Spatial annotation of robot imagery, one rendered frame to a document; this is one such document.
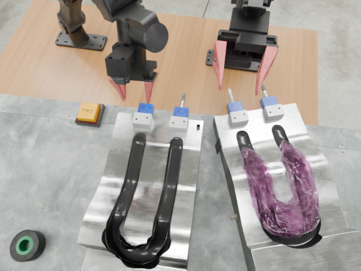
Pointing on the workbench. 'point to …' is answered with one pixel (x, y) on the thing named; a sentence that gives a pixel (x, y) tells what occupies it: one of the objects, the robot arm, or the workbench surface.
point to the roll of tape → (21, 243)
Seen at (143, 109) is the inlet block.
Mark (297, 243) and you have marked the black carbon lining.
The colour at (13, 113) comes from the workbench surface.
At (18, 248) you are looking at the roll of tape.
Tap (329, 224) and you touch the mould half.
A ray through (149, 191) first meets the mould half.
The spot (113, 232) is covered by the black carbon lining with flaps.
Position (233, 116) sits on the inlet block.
